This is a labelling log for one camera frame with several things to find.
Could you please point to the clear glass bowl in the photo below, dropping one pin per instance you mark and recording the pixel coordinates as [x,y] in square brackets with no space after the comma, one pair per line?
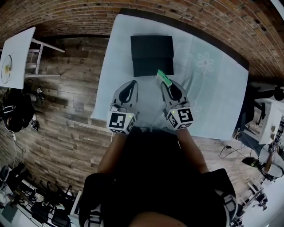
[6,68]

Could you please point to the person's black clothing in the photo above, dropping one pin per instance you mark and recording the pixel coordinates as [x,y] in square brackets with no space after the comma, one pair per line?
[155,173]

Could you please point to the pale blue tablecloth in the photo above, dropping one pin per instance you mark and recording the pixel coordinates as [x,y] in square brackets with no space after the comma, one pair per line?
[222,93]

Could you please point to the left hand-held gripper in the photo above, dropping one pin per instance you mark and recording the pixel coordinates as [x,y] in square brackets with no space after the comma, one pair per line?
[119,120]

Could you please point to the white side table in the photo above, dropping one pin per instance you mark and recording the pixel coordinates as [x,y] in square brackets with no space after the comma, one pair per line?
[18,51]

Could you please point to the green box of bandages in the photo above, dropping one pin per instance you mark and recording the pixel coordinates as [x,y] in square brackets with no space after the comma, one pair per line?
[164,78]

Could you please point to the white cabinet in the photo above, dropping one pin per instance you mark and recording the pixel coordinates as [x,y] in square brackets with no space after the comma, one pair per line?
[269,119]

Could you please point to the person's right forearm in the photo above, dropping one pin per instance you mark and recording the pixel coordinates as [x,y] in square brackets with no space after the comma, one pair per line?
[192,150]

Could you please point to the person's left forearm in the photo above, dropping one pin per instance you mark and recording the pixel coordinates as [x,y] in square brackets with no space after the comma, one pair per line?
[112,153]

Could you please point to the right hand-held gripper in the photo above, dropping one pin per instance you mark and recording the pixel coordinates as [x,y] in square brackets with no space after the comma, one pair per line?
[180,118]

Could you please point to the black box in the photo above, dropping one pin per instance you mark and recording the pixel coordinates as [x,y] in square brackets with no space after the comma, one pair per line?
[152,53]

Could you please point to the black backpack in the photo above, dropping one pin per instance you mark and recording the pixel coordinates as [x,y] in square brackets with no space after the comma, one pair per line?
[16,110]

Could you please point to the spare hand-held gripper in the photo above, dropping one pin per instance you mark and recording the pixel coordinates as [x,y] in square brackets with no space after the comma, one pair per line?
[40,92]

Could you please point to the round white stool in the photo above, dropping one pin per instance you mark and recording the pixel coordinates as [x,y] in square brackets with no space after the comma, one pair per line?
[271,161]

